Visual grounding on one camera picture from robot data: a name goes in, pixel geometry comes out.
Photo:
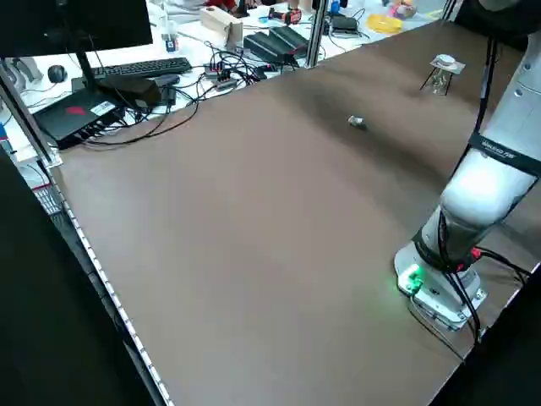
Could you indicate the grey modeling clay lump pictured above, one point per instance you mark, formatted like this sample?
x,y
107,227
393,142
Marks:
x,y
357,122

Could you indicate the white ceramic crucible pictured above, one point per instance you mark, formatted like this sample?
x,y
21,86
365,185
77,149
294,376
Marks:
x,y
446,60

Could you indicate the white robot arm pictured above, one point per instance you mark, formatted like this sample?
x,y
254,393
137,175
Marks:
x,y
473,190

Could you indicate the grey usb hub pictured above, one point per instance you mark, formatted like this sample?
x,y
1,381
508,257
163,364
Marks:
x,y
226,82

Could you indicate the black box device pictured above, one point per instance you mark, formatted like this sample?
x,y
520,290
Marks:
x,y
135,91

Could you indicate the black keyboard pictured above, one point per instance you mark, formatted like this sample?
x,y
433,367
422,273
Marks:
x,y
143,67

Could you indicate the red power drill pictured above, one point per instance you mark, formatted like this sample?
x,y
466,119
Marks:
x,y
291,17

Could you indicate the light wooden block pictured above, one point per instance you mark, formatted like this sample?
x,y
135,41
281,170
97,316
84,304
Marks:
x,y
220,21

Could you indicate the small clear bottle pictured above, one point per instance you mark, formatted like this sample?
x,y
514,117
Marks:
x,y
170,40

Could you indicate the small black device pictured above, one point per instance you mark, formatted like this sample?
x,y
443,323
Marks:
x,y
344,22

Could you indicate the clear glass alcohol lamp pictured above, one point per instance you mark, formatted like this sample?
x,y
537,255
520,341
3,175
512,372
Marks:
x,y
440,82

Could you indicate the yellow plastic container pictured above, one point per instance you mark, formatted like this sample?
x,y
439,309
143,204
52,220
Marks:
x,y
382,23

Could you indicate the black computer with red logo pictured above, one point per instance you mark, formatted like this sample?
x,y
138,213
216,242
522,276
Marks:
x,y
72,118

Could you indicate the colourful toy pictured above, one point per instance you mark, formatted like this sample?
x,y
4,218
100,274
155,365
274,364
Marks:
x,y
403,8

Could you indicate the black computer mouse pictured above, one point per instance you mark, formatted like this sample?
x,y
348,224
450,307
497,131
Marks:
x,y
57,74

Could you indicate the black computer monitor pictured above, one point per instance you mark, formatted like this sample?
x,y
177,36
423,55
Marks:
x,y
76,25

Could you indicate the aluminium frame post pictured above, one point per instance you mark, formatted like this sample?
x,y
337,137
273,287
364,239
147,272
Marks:
x,y
315,38
29,122

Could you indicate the aluminium table edge rail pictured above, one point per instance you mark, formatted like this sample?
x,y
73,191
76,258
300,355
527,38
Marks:
x,y
105,279

